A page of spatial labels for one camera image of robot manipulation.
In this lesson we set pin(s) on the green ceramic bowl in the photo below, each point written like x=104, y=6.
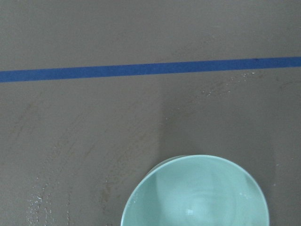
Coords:
x=196, y=190

